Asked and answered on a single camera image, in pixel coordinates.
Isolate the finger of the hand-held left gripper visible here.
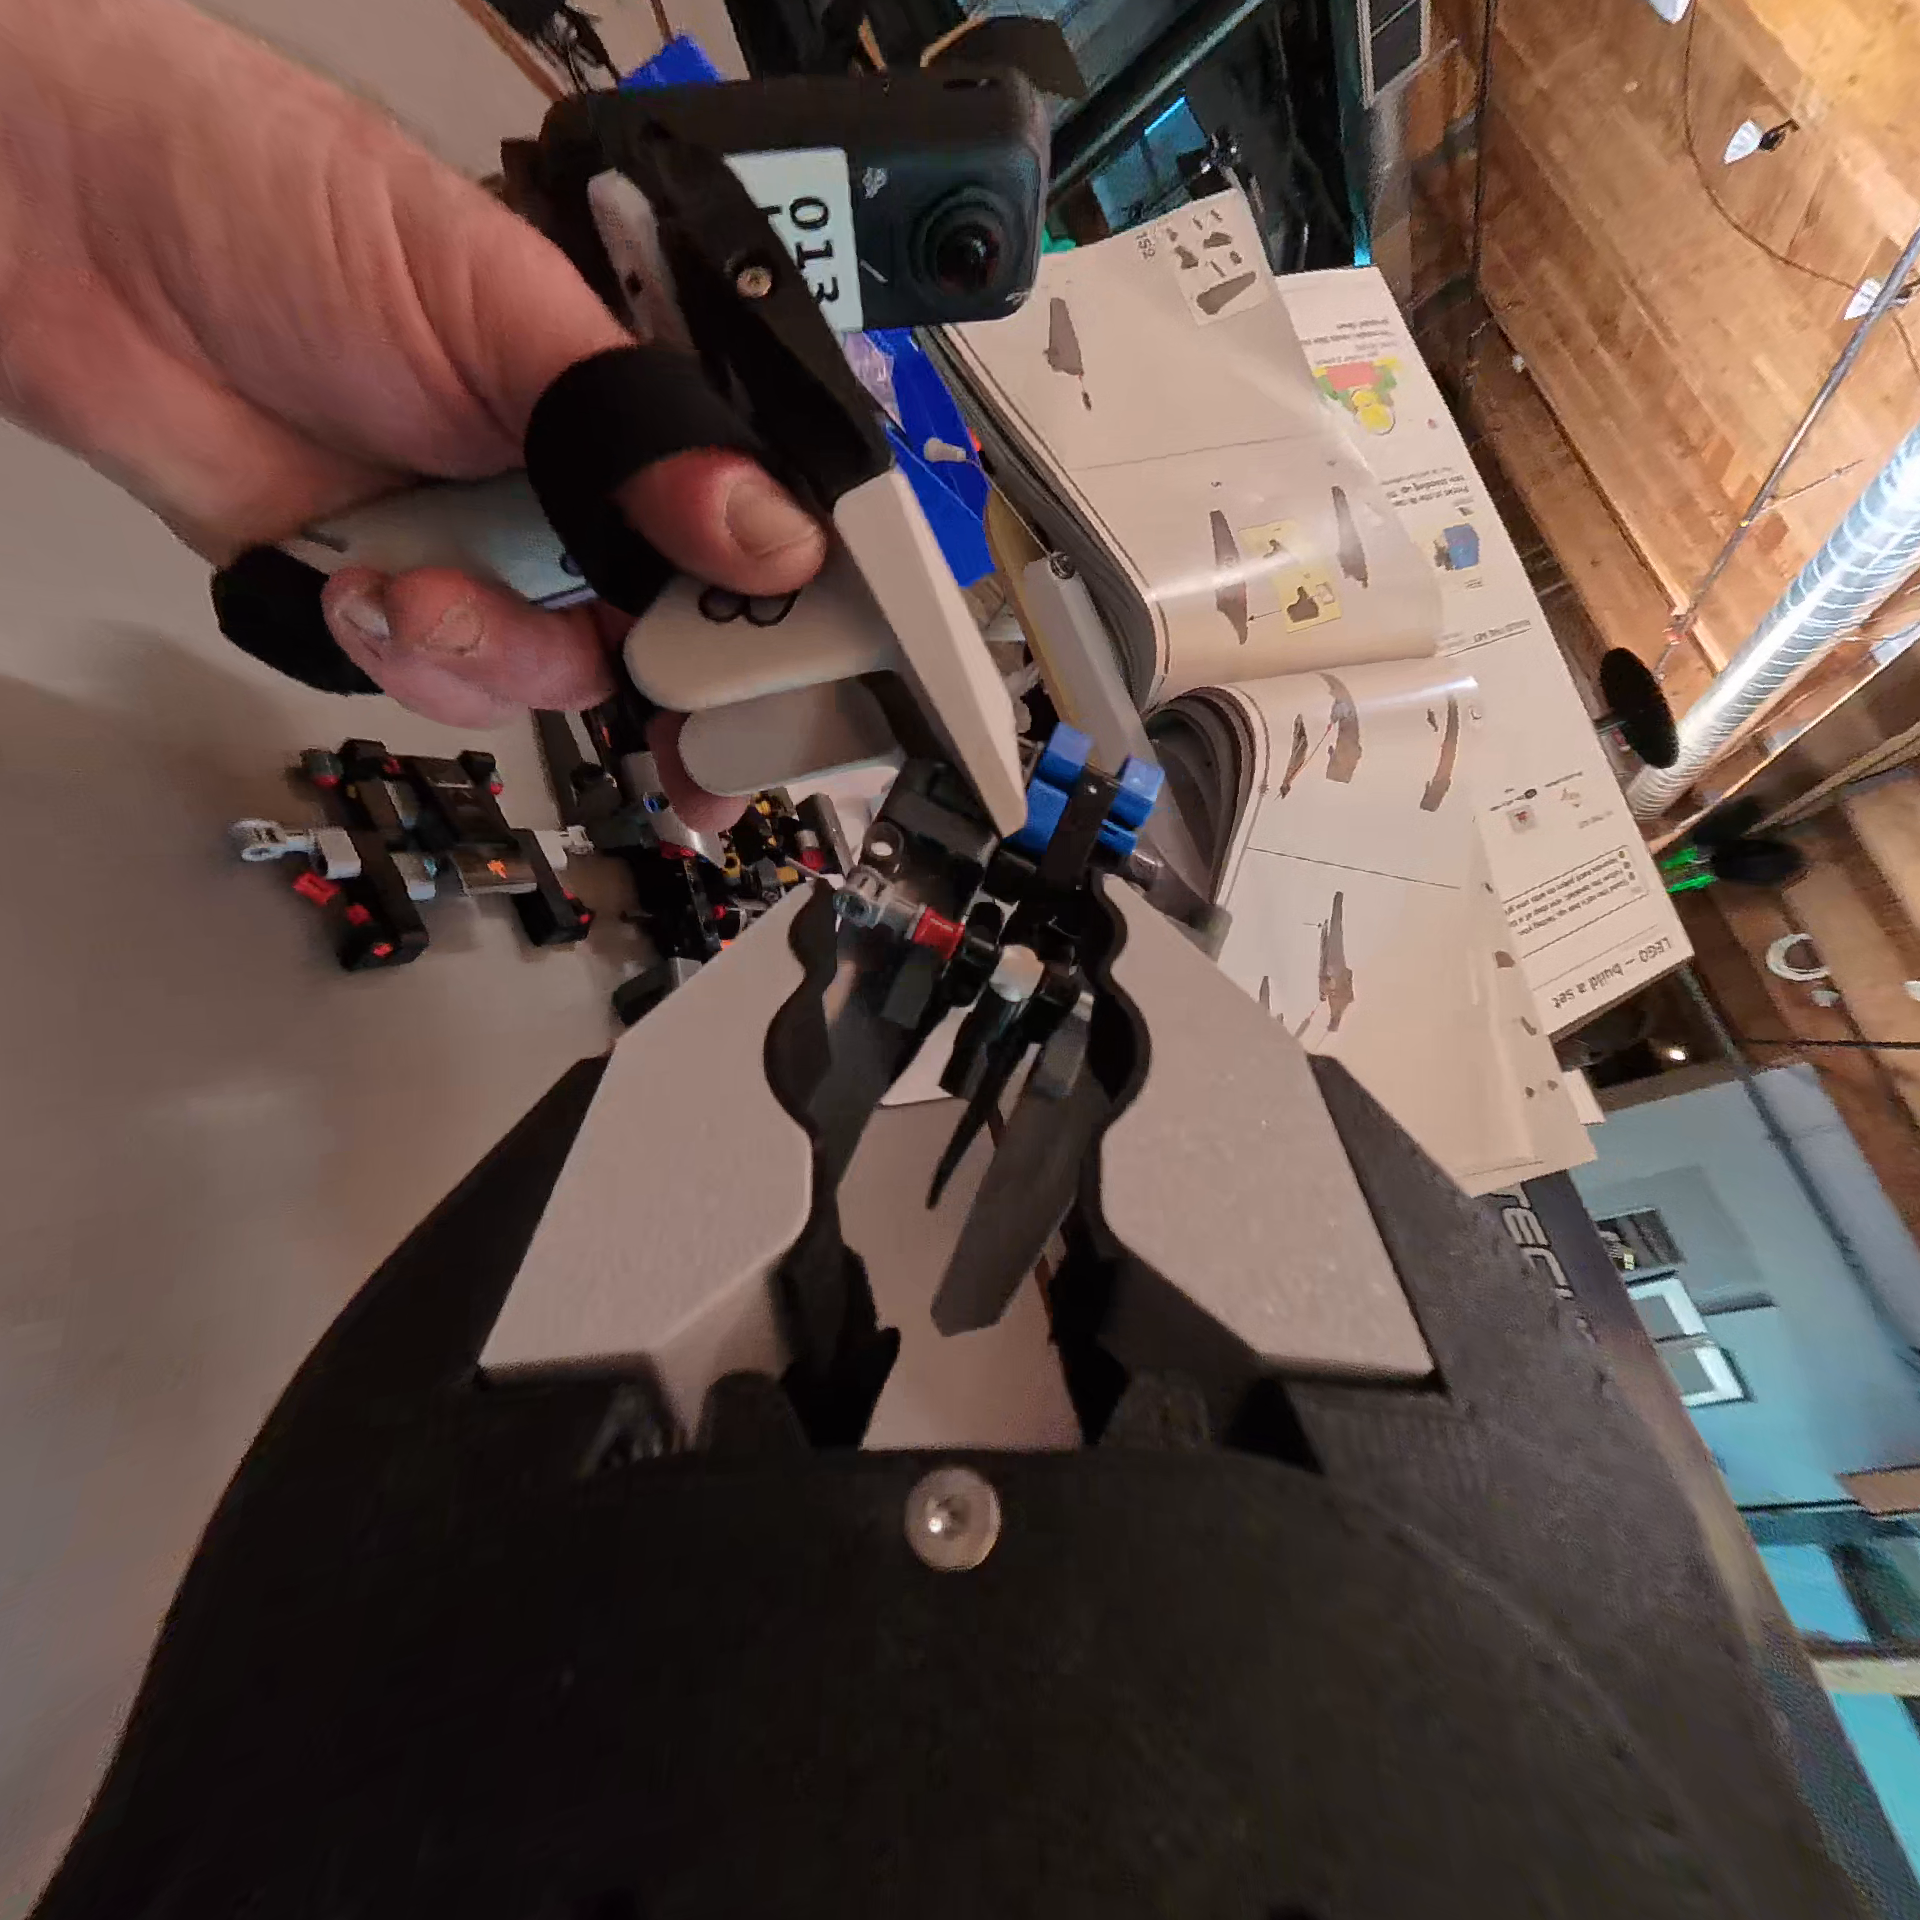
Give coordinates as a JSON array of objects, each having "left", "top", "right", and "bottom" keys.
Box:
[
  {"left": 833, "top": 478, "right": 1033, "bottom": 837},
  {"left": 1019, "top": 560, "right": 1164, "bottom": 777}
]

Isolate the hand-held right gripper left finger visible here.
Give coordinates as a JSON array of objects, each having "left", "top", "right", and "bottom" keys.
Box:
[{"left": 480, "top": 885, "right": 904, "bottom": 1449}]

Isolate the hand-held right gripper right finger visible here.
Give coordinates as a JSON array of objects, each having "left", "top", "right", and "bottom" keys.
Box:
[{"left": 1050, "top": 871, "right": 1433, "bottom": 1449}]

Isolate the grey black lego subassembly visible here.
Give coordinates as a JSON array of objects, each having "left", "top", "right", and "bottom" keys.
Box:
[{"left": 771, "top": 728, "right": 1175, "bottom": 1339}]

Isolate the metal axle with red bush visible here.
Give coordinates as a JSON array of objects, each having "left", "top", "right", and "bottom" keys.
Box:
[{"left": 833, "top": 869, "right": 971, "bottom": 959}]

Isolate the partly built lego car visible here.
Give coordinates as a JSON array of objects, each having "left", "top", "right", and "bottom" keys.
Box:
[{"left": 530, "top": 703, "right": 860, "bottom": 1034}]

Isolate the black grey lego module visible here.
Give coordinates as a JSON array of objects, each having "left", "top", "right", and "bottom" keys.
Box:
[{"left": 231, "top": 739, "right": 597, "bottom": 976}]

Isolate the person's left hand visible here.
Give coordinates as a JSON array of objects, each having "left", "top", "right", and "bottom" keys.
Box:
[{"left": 0, "top": 0, "right": 833, "bottom": 841}]

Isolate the blue plastic bin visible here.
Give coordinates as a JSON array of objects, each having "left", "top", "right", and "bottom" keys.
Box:
[{"left": 616, "top": 27, "right": 1001, "bottom": 591}]

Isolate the white printed sheet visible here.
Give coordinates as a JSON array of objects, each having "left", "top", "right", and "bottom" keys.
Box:
[{"left": 920, "top": 183, "right": 1602, "bottom": 1191}]

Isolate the white printed task card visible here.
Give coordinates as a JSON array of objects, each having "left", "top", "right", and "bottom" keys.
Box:
[{"left": 1474, "top": 769, "right": 1701, "bottom": 1042}]

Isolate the black ribbed ceiling disc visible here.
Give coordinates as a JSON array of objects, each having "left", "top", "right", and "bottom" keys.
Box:
[{"left": 1594, "top": 643, "right": 1684, "bottom": 771}]

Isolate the silver air duct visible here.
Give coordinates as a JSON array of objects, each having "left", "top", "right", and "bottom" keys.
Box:
[{"left": 1624, "top": 433, "right": 1920, "bottom": 823}]

